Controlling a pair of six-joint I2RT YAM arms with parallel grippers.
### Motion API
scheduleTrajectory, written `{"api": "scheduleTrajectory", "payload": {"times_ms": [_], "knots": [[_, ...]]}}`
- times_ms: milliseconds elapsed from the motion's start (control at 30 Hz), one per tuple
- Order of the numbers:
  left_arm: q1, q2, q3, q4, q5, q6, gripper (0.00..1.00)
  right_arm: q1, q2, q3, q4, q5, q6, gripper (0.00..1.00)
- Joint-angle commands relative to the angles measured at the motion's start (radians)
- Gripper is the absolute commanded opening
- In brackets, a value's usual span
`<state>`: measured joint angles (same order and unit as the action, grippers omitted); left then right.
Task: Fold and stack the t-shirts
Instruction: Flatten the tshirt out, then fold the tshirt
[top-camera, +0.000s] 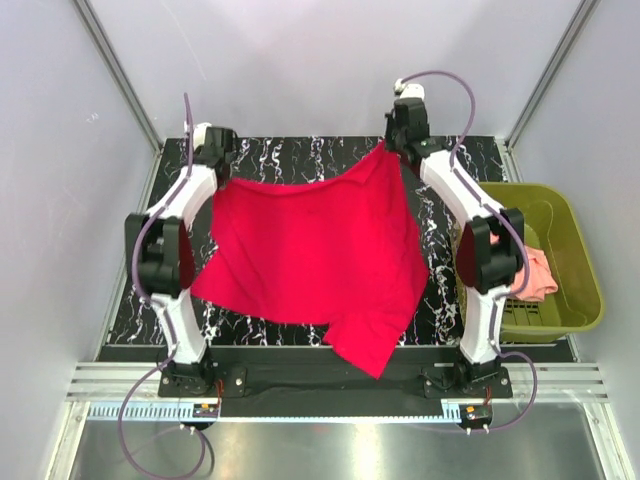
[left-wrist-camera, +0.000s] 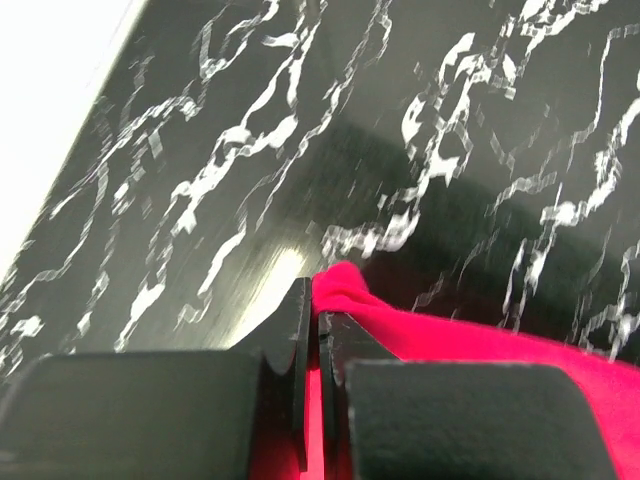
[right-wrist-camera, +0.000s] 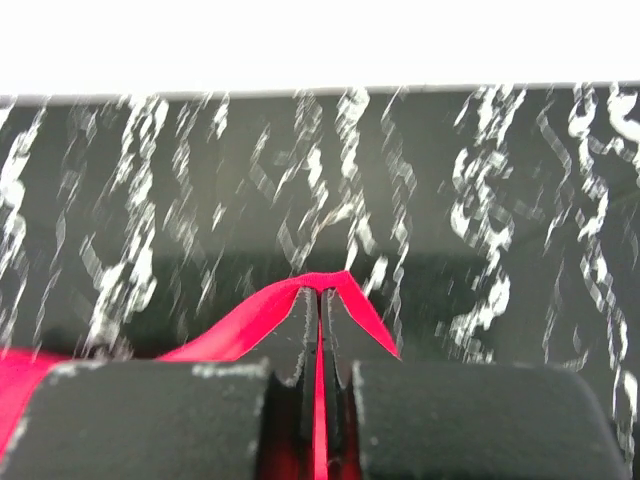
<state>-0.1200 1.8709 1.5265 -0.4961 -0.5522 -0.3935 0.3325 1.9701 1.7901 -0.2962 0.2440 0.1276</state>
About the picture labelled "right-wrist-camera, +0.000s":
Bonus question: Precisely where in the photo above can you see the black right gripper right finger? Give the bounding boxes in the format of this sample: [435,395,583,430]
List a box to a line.
[319,290,629,479]

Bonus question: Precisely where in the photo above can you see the red t shirt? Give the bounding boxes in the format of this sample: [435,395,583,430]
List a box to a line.
[1,272,397,479]

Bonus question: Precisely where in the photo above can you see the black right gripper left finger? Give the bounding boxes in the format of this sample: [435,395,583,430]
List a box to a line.
[1,289,318,479]

